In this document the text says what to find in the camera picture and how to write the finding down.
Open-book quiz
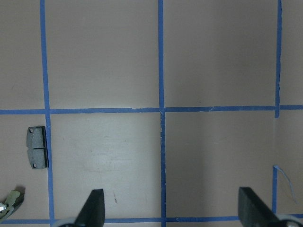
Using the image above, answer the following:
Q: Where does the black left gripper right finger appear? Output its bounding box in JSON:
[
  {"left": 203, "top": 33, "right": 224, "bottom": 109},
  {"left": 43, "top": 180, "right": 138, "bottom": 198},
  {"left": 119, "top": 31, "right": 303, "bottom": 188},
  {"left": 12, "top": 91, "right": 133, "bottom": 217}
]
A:
[{"left": 238, "top": 187, "right": 281, "bottom": 227}]

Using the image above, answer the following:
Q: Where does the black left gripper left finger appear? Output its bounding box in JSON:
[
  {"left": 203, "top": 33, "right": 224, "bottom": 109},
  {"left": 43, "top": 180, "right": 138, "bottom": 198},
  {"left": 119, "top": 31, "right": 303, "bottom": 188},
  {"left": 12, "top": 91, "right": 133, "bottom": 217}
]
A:
[{"left": 73, "top": 189, "right": 105, "bottom": 227}]

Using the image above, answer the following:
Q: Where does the green curved brake shoe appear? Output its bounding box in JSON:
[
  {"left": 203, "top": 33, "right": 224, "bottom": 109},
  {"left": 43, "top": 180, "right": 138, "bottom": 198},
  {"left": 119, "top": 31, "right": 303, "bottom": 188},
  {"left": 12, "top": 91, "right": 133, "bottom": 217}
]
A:
[{"left": 0, "top": 185, "right": 26, "bottom": 222}]

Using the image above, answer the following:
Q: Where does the grey brake pad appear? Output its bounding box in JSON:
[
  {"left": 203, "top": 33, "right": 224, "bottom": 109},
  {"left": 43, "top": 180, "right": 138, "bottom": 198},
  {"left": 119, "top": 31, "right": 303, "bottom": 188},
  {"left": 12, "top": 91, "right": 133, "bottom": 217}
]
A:
[{"left": 27, "top": 126, "right": 49, "bottom": 169}]

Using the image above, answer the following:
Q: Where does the loose blue tape thread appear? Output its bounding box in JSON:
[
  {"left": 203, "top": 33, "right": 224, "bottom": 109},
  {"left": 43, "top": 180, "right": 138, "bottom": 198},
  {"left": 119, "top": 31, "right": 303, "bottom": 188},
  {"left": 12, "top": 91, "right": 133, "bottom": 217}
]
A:
[{"left": 276, "top": 166, "right": 298, "bottom": 204}]

